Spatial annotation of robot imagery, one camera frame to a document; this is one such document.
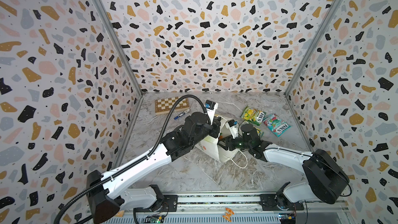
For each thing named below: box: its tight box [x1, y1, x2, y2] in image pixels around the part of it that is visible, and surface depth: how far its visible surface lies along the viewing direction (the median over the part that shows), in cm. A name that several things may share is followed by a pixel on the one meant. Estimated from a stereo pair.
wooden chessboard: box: [154, 96, 191, 116], surface depth 112 cm
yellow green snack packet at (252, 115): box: [239, 106, 267, 126], surface depth 107 cm
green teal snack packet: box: [262, 113, 292, 138], surface depth 102 cm
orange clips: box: [221, 207, 235, 223], surface depth 72 cm
